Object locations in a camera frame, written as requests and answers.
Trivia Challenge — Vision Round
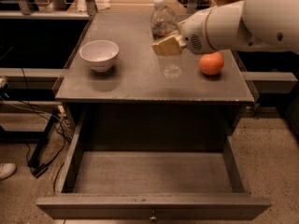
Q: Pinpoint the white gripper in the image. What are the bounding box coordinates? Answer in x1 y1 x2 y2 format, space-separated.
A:
151 7 215 56

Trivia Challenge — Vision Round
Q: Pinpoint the clear plastic water bottle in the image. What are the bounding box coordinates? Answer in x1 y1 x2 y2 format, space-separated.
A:
149 0 183 79

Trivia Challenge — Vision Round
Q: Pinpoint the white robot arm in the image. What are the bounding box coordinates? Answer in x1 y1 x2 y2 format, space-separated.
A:
152 0 299 56

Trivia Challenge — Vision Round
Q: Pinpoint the open grey top drawer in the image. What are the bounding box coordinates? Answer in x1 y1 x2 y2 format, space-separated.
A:
36 111 271 220

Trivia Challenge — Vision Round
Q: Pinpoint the metal drawer knob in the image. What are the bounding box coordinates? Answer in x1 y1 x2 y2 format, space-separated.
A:
149 209 157 222

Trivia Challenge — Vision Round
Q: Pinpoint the orange fruit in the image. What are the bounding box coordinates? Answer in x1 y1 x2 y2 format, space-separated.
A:
199 52 224 76

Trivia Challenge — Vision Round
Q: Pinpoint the grey wooden cabinet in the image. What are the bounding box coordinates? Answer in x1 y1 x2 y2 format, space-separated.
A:
56 13 253 151

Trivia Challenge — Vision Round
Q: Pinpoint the white ceramic bowl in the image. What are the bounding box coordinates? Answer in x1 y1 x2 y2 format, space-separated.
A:
79 40 119 73

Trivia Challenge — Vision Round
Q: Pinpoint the white crumpled cloth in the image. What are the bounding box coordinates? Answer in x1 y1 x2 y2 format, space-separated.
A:
77 0 111 12

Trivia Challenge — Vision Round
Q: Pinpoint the black power strip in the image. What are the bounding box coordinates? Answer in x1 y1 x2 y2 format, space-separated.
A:
27 110 59 178

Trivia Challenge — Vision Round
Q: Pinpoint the white shoe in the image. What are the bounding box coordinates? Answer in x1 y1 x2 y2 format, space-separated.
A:
0 163 17 180

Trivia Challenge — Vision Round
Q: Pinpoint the black floor cable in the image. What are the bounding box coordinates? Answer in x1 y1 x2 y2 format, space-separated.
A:
0 67 74 194

